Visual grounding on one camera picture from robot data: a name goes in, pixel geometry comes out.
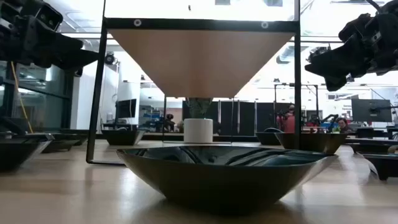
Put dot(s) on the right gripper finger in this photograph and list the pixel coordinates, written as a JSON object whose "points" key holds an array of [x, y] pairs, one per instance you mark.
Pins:
{"points": [[323, 71], [342, 54]]}

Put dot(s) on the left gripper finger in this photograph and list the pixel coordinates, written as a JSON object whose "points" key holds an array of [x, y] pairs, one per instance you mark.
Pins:
{"points": [[71, 42], [74, 59]]}

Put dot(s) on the black wavy square bowl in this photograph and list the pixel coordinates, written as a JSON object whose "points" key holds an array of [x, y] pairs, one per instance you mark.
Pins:
{"points": [[122, 137], [267, 139], [320, 143]]}

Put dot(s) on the black leaf-shaped bowl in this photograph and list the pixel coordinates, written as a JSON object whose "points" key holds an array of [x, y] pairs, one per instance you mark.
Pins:
{"points": [[15, 155], [79, 138], [217, 180]]}

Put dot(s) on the black ceiling light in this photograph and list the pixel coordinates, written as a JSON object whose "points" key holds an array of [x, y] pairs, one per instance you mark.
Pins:
{"points": [[317, 53]]}

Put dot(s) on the black round lamp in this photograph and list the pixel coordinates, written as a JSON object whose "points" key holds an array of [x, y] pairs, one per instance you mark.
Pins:
{"points": [[109, 58]]}

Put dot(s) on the black computer monitor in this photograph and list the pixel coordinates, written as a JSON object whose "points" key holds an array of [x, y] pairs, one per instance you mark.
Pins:
{"points": [[371, 110], [126, 108]]}

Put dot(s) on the black partition screens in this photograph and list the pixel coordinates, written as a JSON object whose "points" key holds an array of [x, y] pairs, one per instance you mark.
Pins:
{"points": [[245, 118]]}

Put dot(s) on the wooden shelf with black legs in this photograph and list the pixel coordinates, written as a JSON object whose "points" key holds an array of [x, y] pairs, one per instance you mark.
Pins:
{"points": [[199, 62]]}

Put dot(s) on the green plant in white pot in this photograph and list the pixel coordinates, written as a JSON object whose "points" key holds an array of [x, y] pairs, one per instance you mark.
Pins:
{"points": [[198, 130]]}

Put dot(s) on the thin black metal frame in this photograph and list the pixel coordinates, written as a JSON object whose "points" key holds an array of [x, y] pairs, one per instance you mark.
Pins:
{"points": [[316, 99]]}

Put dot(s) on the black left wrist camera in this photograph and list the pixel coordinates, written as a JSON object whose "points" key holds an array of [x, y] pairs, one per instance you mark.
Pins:
{"points": [[49, 15]]}

